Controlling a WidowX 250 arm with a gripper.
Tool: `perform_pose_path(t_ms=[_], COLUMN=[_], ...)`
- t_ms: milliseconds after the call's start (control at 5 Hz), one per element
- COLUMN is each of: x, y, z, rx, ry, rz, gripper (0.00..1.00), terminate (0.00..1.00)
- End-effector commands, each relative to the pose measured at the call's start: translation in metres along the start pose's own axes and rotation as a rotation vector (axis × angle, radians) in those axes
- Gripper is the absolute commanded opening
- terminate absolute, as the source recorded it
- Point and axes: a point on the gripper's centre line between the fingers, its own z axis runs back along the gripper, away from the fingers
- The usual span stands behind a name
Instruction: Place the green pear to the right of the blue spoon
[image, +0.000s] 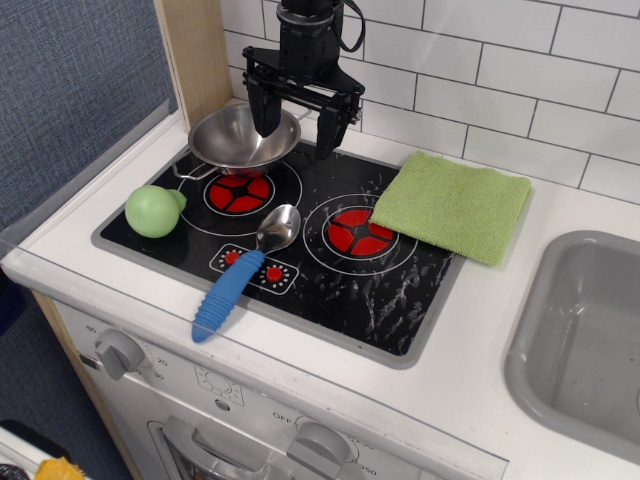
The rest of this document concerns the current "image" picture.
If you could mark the green microfiber cloth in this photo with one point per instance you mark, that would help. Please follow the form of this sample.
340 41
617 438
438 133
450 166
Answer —
469 211

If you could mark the blue handled metal spoon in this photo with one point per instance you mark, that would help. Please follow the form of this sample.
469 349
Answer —
277 231

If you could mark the green toy pear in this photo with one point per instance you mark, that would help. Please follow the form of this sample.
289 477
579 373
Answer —
153 211

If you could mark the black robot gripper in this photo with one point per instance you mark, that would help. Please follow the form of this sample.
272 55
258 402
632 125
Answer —
304 69

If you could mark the stainless steel pan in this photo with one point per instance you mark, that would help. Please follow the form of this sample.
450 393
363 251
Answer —
227 141

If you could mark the grey timer knob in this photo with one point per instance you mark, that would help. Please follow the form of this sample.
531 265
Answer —
118 353

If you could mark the grey oven door handle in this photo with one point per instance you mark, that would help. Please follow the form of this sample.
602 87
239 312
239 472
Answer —
217 453

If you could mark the yellow object at corner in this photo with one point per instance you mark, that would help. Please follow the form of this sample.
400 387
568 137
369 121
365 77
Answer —
58 469

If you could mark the black toy stovetop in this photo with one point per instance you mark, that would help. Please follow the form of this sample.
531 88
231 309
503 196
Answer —
362 287

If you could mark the grey toy sink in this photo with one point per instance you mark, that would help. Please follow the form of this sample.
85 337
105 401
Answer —
573 364

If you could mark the grey oven knob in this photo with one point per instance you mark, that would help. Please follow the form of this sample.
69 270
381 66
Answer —
319 449

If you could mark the wooden side panel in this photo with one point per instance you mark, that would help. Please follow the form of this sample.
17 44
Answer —
196 52

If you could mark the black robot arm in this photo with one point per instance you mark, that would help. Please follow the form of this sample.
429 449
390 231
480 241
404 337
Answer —
354 22

